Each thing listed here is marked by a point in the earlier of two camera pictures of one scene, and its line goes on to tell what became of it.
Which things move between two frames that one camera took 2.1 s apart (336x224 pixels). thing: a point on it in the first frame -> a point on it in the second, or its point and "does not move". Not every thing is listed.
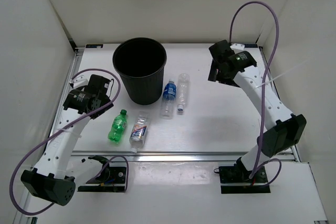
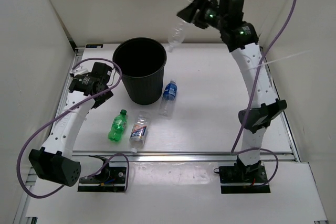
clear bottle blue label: (168, 100) does not move
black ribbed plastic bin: (140, 62) does not move
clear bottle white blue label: (138, 134) does not move
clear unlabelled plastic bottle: (182, 89) -> (177, 34)
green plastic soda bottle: (118, 127) does not move
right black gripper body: (215, 66) -> (211, 12)
